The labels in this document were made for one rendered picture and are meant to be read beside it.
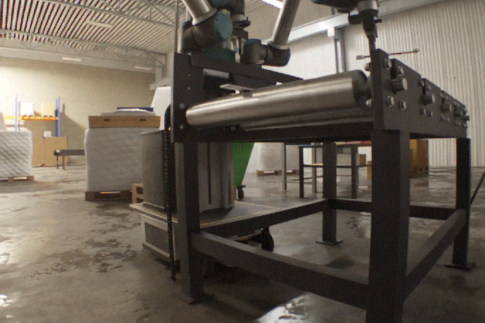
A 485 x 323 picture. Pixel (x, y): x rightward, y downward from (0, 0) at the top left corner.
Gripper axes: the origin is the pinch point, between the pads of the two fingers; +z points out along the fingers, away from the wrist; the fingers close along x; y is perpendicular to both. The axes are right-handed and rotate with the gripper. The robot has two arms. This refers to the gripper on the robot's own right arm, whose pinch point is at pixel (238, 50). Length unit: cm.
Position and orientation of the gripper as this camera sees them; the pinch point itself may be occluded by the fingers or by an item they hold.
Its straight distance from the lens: 187.3
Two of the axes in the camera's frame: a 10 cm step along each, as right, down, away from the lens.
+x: -7.2, 0.1, -6.9
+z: 0.2, 10.0, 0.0
